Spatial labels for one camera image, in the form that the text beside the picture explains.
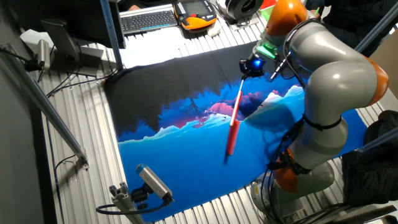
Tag red flag with white stick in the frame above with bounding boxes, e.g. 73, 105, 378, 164
225, 78, 247, 157

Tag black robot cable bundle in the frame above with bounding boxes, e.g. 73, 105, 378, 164
259, 18, 312, 224

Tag orange grey teach pendant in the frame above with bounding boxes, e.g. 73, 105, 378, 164
173, 0, 218, 32

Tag small white cloth lump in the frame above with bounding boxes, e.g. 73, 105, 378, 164
207, 23, 222, 38

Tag black camera cable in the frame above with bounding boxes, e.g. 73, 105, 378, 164
95, 198, 170, 216
0, 47, 42, 72

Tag aluminium frame post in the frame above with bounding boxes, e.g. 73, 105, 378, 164
99, 0, 124, 71

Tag green gripper mount adapter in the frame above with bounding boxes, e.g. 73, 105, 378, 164
253, 39, 279, 60

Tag person in dark jacket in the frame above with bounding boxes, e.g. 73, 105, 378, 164
304, 0, 398, 58

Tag short aluminium profile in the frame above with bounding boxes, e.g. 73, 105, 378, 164
108, 182, 146, 224

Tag black camera ball mount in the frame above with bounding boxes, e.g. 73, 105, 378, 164
130, 183, 150, 210

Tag thin white stick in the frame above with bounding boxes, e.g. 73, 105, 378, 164
269, 51, 292, 83

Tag dark monitor with stand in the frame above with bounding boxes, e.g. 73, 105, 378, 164
12, 0, 127, 77

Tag plain silver camera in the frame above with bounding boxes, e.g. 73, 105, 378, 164
37, 39, 51, 71

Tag black round fan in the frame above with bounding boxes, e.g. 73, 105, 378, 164
217, 0, 266, 28

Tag blue landscape printed cloth mat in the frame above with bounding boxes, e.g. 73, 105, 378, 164
103, 42, 369, 222

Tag black jacket bundle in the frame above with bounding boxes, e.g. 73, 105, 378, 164
341, 109, 398, 208

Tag long grey aluminium bar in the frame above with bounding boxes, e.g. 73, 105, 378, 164
0, 46, 90, 170

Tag white paper sheet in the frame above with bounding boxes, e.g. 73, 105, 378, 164
119, 30, 212, 68

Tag green plastic item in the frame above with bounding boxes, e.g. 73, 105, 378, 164
259, 5, 276, 22

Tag silver camera with blue cap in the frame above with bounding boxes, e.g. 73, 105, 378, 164
135, 164, 175, 203

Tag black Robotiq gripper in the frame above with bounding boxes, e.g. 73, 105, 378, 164
238, 55, 267, 82

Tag red cloth item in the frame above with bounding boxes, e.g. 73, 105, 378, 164
259, 0, 277, 10

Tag black silver keyboard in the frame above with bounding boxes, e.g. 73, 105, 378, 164
119, 3, 178, 35

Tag blue grey frame bar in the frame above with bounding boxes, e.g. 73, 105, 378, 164
354, 2, 398, 54
354, 126, 398, 153

